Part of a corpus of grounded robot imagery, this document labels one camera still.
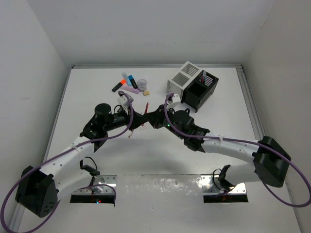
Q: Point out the black slotted container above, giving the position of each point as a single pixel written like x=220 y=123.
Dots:
x=196 y=93

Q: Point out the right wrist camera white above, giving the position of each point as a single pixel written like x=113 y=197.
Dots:
x=173 y=101

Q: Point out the light blue highlighter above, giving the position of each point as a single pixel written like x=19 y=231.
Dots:
x=125 y=76

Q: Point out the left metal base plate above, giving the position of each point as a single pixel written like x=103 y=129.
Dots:
x=104 y=185

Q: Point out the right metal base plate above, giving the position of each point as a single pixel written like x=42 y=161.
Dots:
x=211 y=186

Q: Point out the lilac highlighter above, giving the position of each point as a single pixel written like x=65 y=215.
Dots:
x=130 y=89

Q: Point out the blue cap black highlighter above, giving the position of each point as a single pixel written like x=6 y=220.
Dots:
x=133 y=82

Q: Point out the white slotted container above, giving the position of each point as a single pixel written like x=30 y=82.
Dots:
x=184 y=76

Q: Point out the orange cap black highlighter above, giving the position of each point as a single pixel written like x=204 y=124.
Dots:
x=118 y=85

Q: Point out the metal base plate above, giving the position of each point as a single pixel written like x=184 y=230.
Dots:
x=104 y=185
x=211 y=186

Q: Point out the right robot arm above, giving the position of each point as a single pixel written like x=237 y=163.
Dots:
x=264 y=160

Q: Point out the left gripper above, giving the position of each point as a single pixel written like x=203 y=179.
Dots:
x=137 y=119

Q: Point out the round translucent tape dispenser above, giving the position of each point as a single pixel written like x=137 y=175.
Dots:
x=142 y=84

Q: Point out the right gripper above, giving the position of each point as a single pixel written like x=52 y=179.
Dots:
x=157 y=116

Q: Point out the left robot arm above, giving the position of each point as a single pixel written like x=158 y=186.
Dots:
x=41 y=188

